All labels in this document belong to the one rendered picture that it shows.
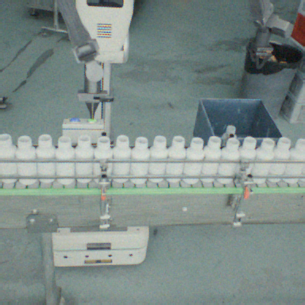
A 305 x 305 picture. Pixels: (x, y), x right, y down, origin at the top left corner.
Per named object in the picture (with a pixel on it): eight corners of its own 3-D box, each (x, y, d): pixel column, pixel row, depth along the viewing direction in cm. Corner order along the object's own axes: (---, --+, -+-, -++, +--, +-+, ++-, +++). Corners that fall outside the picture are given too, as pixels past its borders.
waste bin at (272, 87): (238, 130, 335) (256, 63, 299) (224, 101, 371) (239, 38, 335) (288, 130, 341) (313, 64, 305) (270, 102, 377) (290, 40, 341)
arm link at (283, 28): (263, -1, 146) (251, 19, 146) (291, 8, 140) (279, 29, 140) (270, 15, 156) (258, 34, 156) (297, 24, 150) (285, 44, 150)
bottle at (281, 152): (283, 181, 138) (298, 144, 128) (268, 184, 136) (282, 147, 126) (274, 170, 142) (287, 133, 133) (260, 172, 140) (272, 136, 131)
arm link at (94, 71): (94, 37, 133) (71, 47, 132) (98, 40, 122) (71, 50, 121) (108, 70, 136) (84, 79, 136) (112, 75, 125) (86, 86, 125)
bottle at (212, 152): (206, 169, 139) (214, 132, 130) (218, 179, 136) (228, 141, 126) (194, 175, 136) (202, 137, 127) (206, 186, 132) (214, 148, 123)
